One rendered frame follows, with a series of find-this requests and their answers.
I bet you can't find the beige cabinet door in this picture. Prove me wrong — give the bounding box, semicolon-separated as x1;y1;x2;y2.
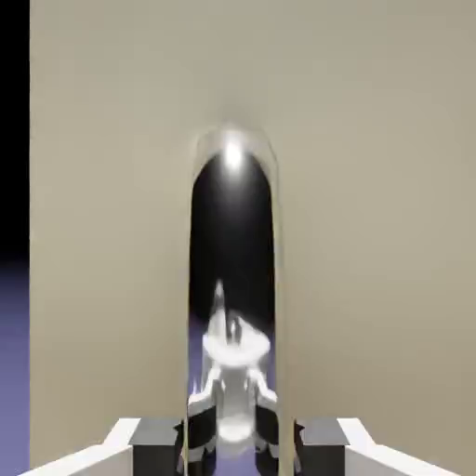
28;0;476;476

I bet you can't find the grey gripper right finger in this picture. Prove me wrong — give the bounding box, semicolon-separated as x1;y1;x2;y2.
293;416;459;476

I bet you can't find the curved shiny metal door handle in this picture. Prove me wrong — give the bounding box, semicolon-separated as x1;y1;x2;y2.
180;122;298;476

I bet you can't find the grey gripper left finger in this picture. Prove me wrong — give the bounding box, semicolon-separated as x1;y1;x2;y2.
18;416;186;476

